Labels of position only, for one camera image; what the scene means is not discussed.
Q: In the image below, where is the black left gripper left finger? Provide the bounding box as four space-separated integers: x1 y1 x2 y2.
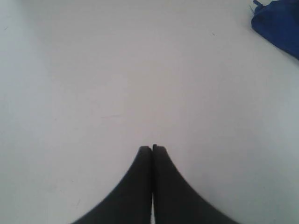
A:
74 146 152 224

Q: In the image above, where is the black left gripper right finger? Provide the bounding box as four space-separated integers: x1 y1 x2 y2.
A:
152 145 236 224

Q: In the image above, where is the blue towel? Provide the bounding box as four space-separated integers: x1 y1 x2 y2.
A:
251 0 299 59

